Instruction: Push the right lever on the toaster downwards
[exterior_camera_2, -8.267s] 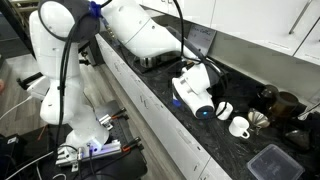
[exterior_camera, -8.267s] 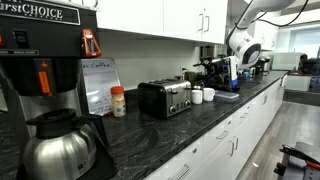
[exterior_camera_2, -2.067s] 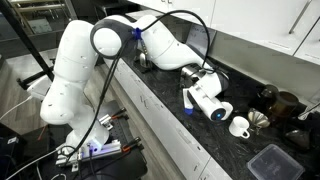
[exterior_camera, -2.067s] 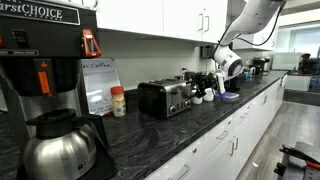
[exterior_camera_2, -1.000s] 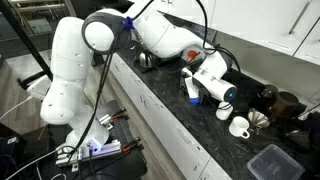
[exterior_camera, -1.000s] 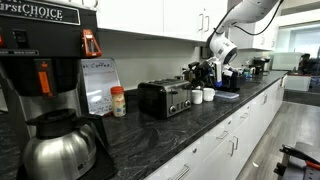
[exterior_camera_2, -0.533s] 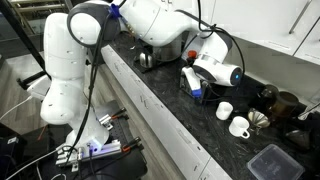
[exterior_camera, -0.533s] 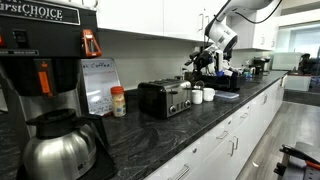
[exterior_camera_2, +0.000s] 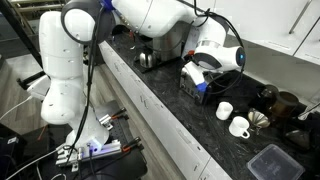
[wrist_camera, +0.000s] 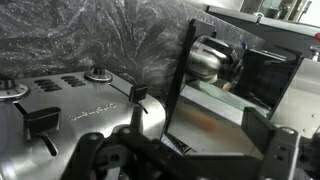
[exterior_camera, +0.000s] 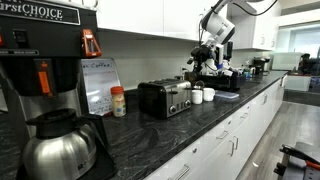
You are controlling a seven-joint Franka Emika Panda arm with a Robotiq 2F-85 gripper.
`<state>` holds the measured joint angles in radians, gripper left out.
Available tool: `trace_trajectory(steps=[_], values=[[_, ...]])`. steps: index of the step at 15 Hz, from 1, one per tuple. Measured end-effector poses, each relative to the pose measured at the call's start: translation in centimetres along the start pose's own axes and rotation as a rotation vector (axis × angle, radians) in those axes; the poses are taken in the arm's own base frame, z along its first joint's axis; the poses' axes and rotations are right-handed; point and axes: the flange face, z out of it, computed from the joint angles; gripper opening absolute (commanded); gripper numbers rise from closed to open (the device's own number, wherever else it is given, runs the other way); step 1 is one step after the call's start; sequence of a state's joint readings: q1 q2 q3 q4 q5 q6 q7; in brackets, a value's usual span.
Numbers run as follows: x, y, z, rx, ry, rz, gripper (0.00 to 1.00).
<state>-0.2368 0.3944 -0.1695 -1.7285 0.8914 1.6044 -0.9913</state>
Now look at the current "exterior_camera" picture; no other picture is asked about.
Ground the small whiteboard sign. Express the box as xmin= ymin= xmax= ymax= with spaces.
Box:
xmin=80 ymin=58 xmax=122 ymax=117

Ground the creamer bottle with orange lid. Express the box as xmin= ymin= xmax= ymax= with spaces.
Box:
xmin=110 ymin=85 xmax=127 ymax=118

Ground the blue bottle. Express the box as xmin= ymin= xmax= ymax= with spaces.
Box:
xmin=242 ymin=68 xmax=252 ymax=80

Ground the white lower cabinet row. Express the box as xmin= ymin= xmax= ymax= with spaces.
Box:
xmin=143 ymin=74 xmax=288 ymax=180

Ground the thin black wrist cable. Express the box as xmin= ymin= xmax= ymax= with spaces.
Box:
xmin=231 ymin=0 xmax=279 ymax=17

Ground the black robot cart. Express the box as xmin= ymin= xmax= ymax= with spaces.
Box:
xmin=273 ymin=141 xmax=320 ymax=180

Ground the white cylindrical mug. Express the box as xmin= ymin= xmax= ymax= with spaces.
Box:
xmin=191 ymin=89 xmax=204 ymax=106

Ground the black countertop organizer tray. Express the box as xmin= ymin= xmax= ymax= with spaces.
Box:
xmin=199 ymin=70 xmax=247 ymax=93

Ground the white corner upper cabinet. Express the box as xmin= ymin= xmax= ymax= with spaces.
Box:
xmin=229 ymin=0 xmax=279 ymax=53

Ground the black commercial coffee machine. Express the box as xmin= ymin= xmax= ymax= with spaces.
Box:
xmin=0 ymin=0 xmax=118 ymax=180

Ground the black and steel toaster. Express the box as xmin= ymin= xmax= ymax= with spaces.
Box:
xmin=137 ymin=78 xmax=193 ymax=120

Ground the stainless steel coffee carafe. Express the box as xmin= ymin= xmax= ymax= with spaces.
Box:
xmin=22 ymin=108 xmax=109 ymax=180

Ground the white red-topped side counter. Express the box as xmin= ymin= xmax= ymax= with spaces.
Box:
xmin=284 ymin=73 xmax=313 ymax=93

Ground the black drip coffee maker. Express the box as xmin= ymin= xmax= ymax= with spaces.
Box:
xmin=252 ymin=57 xmax=272 ymax=76

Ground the white board panel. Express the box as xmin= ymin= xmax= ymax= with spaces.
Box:
xmin=271 ymin=52 xmax=303 ymax=72

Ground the white mug with handle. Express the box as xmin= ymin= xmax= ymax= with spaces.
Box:
xmin=202 ymin=87 xmax=216 ymax=103

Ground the black wall-mounted device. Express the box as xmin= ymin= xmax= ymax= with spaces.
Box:
xmin=226 ymin=41 xmax=234 ymax=62

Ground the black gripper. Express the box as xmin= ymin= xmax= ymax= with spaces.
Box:
xmin=186 ymin=44 xmax=218 ymax=74

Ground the orange handled bar clamp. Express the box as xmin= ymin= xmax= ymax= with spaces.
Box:
xmin=279 ymin=143 xmax=320 ymax=171

